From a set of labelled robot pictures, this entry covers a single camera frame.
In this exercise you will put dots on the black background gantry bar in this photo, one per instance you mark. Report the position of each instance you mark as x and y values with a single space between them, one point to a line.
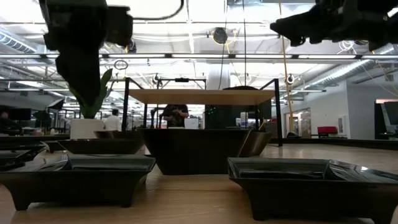
182 79

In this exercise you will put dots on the black monitor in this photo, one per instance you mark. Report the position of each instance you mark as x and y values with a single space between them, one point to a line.
390 118

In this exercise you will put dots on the white box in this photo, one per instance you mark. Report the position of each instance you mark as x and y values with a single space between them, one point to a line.
191 123

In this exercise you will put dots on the long ceiling light rail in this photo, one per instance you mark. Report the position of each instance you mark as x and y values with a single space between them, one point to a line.
199 56

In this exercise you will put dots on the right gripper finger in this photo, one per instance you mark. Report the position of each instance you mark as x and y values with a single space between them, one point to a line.
295 28

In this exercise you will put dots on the black cabinet with green lights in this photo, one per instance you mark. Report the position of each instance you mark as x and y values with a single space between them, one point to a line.
230 118

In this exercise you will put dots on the small black ceiling reel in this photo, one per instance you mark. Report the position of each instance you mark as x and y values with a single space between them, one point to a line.
156 79
289 79

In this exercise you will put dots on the white building column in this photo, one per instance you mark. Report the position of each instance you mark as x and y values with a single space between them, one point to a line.
214 77

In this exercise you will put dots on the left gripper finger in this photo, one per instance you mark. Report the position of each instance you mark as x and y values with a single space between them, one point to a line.
81 71

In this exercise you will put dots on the red sofa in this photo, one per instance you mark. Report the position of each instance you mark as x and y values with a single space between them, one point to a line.
327 130

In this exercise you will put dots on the wooden shelf black metal legs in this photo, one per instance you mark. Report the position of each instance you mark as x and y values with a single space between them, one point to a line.
202 96

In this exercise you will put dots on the person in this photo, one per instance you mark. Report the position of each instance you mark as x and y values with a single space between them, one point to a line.
7 124
113 123
175 116

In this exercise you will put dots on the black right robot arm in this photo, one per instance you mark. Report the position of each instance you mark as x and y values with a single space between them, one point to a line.
384 28

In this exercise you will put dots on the white plant pot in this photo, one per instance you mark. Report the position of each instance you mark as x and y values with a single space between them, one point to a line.
84 129

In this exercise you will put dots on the black oval mini plate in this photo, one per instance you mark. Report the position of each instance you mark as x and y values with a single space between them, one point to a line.
241 88

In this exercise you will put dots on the black leaf-shaped mini plate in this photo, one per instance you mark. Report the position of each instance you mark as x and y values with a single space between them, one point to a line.
102 146

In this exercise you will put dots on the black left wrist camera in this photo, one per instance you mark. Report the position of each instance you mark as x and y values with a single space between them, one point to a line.
119 26

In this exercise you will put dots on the green artificial plant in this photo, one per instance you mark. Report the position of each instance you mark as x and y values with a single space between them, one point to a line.
93 112

